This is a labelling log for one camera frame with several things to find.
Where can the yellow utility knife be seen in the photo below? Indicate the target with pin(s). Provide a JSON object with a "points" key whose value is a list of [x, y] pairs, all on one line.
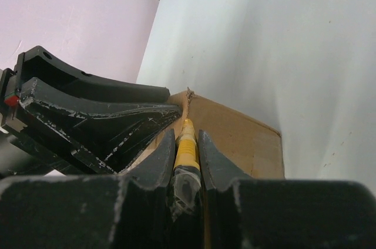
{"points": [[186, 179]]}

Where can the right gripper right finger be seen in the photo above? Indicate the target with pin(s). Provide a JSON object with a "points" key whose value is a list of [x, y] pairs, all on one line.
{"points": [[244, 212]]}

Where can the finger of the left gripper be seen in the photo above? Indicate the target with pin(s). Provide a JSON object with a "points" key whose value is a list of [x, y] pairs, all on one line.
{"points": [[39, 63], [106, 137]]}

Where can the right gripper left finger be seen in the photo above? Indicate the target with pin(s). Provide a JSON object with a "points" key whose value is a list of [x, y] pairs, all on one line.
{"points": [[91, 211]]}

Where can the brown cardboard express box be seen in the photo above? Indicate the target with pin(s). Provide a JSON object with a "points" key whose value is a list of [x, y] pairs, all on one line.
{"points": [[251, 145]]}

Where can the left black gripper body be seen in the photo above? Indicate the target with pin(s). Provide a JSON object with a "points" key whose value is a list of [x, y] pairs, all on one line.
{"points": [[10, 95]]}

